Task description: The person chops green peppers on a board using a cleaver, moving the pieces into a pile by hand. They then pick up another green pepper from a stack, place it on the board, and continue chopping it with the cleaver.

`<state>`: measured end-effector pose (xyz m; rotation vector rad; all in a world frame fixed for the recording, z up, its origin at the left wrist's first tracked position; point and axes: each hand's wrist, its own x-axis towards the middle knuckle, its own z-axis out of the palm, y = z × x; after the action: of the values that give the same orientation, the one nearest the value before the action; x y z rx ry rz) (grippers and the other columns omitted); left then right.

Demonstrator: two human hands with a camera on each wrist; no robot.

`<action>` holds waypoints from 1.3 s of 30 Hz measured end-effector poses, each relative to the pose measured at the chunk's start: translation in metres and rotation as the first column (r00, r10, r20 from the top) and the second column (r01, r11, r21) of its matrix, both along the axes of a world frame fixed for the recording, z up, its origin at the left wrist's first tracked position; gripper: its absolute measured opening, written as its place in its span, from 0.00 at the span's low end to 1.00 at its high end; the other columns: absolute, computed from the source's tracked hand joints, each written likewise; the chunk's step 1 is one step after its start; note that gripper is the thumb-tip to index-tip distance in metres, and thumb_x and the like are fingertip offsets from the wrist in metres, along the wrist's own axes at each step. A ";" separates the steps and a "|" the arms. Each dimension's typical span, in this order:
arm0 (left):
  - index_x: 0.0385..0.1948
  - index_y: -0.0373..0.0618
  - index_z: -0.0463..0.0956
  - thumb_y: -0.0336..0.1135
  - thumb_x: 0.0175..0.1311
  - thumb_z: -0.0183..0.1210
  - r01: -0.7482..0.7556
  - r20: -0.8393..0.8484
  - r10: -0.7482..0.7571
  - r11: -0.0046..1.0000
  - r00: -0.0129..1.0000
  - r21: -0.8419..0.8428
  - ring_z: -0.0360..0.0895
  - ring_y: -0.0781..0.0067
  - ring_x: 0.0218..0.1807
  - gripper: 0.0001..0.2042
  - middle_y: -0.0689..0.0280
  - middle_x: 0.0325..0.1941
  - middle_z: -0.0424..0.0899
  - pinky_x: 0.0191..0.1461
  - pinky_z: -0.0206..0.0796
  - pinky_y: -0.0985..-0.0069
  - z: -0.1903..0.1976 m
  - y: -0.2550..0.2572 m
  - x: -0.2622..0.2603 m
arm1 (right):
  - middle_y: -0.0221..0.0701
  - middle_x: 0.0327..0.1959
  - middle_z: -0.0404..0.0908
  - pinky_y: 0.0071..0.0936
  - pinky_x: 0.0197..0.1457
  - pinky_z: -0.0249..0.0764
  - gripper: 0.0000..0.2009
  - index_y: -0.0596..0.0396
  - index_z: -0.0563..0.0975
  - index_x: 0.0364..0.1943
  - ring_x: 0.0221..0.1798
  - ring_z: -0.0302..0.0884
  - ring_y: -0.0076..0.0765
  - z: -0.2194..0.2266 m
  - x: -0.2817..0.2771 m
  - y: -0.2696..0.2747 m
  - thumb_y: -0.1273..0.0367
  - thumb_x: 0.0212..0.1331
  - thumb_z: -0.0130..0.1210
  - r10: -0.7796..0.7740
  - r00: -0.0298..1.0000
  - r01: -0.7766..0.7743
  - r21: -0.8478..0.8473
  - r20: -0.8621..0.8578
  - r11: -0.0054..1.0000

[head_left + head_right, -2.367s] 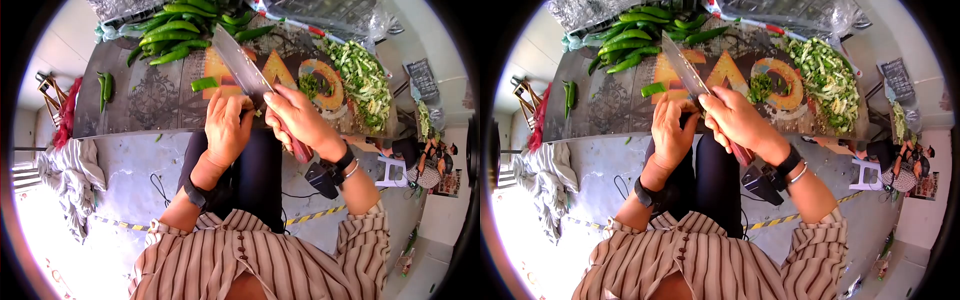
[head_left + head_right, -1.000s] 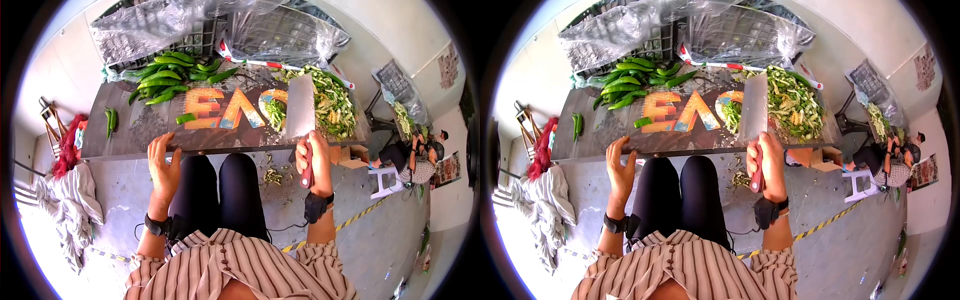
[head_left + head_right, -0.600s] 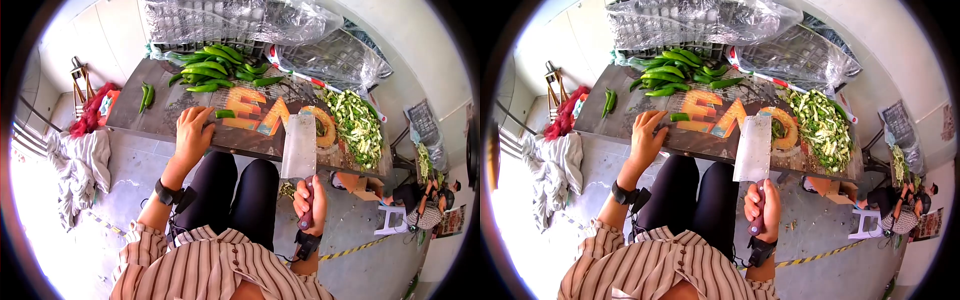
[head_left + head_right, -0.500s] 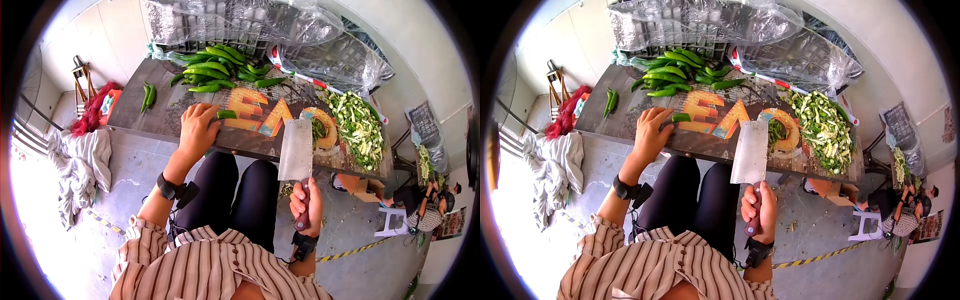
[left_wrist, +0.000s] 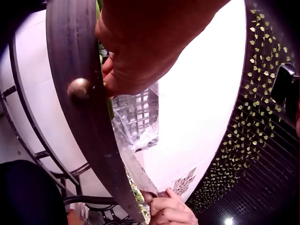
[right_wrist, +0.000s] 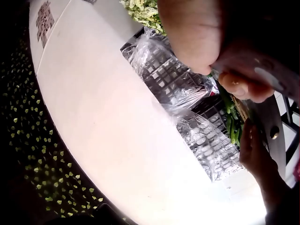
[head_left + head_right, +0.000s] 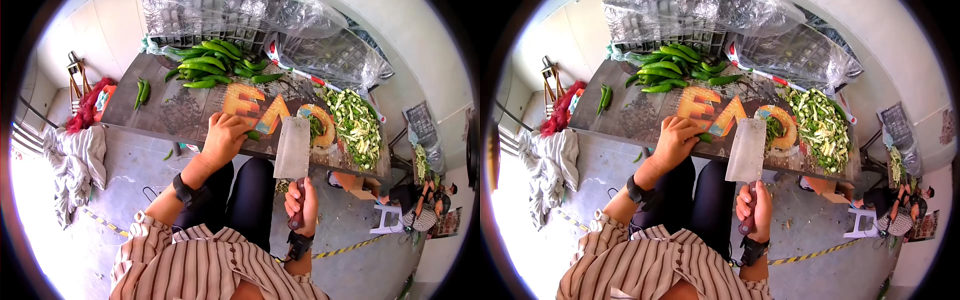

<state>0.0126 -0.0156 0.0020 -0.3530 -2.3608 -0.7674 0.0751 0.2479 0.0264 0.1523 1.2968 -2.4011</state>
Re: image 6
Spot white box with printed label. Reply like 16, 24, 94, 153
28, 0, 269, 225

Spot black plastic crate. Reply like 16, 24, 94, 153
120, 26, 244, 182

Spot pile of chopped greens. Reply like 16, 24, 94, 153
120, 0, 167, 36

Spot person's right hand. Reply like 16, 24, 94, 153
157, 0, 300, 105

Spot person's left fingers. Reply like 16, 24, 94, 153
240, 120, 261, 153

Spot clear plastic bag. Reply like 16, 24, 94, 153
120, 26, 244, 183

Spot person's right fingers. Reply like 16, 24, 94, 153
217, 70, 276, 105

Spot person's right thumb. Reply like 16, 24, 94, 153
177, 33, 222, 75

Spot person's left hand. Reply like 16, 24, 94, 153
239, 120, 291, 190

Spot bunch of green stalks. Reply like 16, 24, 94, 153
207, 72, 244, 147

